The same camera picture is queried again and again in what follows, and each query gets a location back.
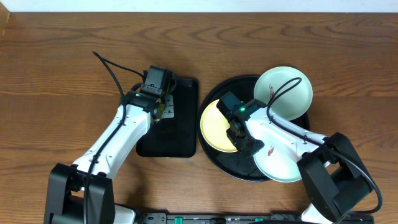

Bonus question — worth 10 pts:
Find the yellow plate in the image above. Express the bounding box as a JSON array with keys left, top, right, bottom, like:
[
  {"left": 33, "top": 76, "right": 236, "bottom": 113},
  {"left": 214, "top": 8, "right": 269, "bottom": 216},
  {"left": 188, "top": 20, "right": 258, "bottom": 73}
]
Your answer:
[{"left": 200, "top": 99, "right": 238, "bottom": 153}]

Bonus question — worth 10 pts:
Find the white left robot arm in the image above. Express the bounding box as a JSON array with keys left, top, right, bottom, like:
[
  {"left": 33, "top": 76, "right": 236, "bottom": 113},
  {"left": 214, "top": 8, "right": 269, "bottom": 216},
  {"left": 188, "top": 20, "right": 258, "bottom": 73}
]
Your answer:
[{"left": 44, "top": 84, "right": 174, "bottom": 224}]

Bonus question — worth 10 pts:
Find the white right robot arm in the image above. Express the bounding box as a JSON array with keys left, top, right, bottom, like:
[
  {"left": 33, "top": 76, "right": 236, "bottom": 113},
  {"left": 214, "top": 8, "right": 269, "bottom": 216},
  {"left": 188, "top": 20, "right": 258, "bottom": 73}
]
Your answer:
[{"left": 217, "top": 98, "right": 380, "bottom": 223}]

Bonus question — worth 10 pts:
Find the black round tray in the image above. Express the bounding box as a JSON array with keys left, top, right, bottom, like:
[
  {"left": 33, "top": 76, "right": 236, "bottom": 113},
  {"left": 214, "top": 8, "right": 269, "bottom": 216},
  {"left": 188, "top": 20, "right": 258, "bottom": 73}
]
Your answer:
[{"left": 197, "top": 73, "right": 311, "bottom": 182}]

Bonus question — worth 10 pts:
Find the black rectangular tray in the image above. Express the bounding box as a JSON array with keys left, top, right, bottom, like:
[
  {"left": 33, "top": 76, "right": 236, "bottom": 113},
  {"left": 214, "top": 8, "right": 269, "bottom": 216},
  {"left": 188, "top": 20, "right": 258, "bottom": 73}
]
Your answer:
[{"left": 136, "top": 79, "right": 198, "bottom": 158}]

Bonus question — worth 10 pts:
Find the light green plate front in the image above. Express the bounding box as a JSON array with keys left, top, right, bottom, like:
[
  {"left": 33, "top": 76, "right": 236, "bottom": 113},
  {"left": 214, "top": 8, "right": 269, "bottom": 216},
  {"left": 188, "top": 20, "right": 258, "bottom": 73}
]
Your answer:
[{"left": 253, "top": 139, "right": 302, "bottom": 183}]

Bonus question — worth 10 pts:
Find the light green plate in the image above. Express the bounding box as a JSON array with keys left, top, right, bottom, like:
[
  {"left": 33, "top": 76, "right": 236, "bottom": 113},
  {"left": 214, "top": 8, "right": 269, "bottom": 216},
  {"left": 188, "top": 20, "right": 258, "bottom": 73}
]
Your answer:
[
  {"left": 254, "top": 67, "right": 313, "bottom": 120},
  {"left": 253, "top": 139, "right": 302, "bottom": 183}
]

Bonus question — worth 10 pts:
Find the light green plate rear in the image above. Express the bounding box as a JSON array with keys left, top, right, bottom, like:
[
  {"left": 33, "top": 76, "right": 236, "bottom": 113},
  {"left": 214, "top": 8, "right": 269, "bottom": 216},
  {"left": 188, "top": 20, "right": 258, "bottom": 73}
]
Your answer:
[{"left": 254, "top": 67, "right": 313, "bottom": 120}]

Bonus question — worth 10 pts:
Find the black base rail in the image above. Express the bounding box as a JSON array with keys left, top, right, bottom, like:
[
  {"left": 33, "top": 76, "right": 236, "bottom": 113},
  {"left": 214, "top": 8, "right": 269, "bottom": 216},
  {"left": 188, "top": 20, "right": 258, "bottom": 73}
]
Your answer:
[{"left": 107, "top": 203, "right": 376, "bottom": 224}]

